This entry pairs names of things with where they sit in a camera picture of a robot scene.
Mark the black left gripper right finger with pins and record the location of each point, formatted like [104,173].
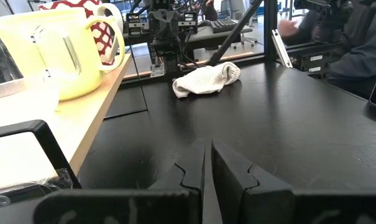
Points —
[231,177]

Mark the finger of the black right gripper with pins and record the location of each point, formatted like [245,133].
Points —
[172,28]
[157,28]

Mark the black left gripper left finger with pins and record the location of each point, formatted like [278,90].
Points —
[187,168]

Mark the red white patterned mug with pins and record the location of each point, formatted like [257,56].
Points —
[102,34]

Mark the large yellow mug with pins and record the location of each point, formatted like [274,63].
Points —
[88,71]

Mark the small clear glass mug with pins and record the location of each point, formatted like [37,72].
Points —
[41,90]

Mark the person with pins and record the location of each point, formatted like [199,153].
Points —
[361,56]
[211,11]

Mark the black keyboard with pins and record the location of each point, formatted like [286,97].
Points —
[224,25]

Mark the white waffle cloth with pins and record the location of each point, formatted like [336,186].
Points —
[206,79]

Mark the grey office chair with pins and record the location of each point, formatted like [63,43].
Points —
[237,9]

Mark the black desk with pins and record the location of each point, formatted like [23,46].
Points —
[245,30]

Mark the person's hand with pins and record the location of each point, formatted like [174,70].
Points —
[287,28]

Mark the clear plastic wrap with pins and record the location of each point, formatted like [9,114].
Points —
[35,183]

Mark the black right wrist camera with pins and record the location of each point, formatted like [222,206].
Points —
[160,4]

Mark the black aluminium table frame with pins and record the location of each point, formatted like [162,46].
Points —
[270,31]

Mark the silver metal bracket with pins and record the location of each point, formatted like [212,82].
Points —
[282,49]

